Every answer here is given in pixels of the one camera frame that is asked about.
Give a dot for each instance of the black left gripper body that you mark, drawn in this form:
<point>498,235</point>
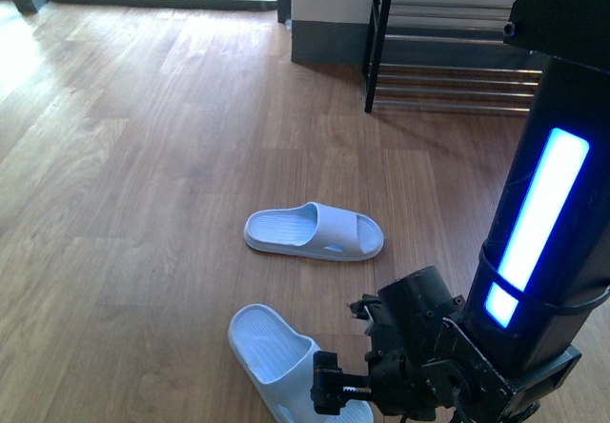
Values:
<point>410,373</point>

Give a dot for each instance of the black robot arm blue light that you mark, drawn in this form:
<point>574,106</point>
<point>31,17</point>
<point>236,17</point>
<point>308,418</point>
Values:
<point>492,355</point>

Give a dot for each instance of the black metal shoe rack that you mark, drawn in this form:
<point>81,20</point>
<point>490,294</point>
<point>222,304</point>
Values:
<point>445,55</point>

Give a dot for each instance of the light blue slide sandal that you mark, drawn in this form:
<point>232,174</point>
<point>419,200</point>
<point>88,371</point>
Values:
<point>279,361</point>
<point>315,231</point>

